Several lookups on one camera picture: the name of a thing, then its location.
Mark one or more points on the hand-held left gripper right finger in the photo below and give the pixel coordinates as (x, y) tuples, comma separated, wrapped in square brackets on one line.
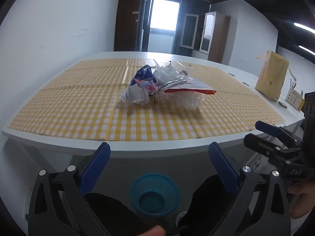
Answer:
[(222, 169)]

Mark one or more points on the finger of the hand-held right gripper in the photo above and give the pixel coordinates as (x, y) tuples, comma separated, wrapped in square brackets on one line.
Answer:
[(265, 127), (258, 143)]

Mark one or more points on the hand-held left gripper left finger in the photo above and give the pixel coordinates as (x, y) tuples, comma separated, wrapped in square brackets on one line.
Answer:
[(96, 167)]

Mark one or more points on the blue plastic waste basket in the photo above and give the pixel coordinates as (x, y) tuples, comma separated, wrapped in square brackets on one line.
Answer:
[(167, 189)]

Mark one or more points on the clear plastic wrap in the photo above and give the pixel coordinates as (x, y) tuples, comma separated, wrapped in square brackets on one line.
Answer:
[(182, 102)]

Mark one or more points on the white paper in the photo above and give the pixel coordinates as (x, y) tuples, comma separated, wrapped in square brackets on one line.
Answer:
[(134, 95)]

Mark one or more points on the blue and white snack wrapper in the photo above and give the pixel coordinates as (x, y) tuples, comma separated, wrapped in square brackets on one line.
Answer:
[(145, 75)]

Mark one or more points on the person's right hand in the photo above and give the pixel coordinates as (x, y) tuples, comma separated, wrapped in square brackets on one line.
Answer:
[(302, 188)]

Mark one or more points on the person's left hand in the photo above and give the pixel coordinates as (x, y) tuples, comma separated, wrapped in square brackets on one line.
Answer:
[(152, 231)]

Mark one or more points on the person's right leg black pants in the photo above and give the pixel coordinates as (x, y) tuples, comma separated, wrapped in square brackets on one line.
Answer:
[(209, 196)]

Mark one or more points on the white desk organizer box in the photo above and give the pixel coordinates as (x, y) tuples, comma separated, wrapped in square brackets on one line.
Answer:
[(294, 99)]

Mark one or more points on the brown kraft envelope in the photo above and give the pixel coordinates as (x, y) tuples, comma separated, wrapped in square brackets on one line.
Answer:
[(270, 76)]

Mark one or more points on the white table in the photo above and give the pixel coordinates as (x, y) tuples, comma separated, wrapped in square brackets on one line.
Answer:
[(147, 150)]

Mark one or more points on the yellow checked tablecloth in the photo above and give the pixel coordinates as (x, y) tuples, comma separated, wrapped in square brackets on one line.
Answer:
[(73, 108)]

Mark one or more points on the person's right white shoe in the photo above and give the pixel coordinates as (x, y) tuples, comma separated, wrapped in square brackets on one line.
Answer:
[(181, 218)]

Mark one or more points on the ceiling light strip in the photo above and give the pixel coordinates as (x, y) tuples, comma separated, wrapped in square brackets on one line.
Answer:
[(305, 27), (307, 49)]

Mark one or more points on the glass door cabinet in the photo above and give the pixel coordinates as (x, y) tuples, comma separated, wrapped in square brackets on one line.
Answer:
[(219, 39)]

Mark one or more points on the balcony door window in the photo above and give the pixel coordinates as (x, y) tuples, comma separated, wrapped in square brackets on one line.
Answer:
[(162, 14)]

